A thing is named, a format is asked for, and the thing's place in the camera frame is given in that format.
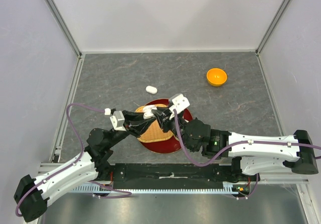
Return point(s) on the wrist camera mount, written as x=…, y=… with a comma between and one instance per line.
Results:
x=179, y=103
x=117, y=120

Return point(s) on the right aluminium frame post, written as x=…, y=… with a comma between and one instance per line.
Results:
x=272, y=26

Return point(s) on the aluminium frame post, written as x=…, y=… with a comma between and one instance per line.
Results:
x=272, y=26
x=63, y=26

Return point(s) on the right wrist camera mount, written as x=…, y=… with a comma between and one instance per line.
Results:
x=179, y=103

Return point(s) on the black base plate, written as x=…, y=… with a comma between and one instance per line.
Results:
x=171, y=176

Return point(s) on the orange bowl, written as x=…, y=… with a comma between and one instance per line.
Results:
x=216, y=77

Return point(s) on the left aluminium frame post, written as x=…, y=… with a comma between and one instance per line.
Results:
x=63, y=26

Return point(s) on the white oval charging case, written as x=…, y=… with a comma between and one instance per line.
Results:
x=151, y=89

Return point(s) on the red round tray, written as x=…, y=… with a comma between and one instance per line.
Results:
x=164, y=147

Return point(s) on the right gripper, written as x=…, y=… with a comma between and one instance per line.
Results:
x=163, y=118

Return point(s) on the grey cable duct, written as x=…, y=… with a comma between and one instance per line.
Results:
x=96, y=189

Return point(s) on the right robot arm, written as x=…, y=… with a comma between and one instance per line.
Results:
x=250, y=155

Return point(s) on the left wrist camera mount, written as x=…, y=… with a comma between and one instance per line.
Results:
x=117, y=120

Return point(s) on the woven bamboo basket plate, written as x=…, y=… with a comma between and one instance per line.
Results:
x=154, y=134

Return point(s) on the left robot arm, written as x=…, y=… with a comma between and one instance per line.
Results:
x=34, y=195

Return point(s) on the white square earbud case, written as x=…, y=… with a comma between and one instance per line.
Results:
x=147, y=111

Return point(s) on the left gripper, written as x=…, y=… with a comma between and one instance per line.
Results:
x=132, y=124

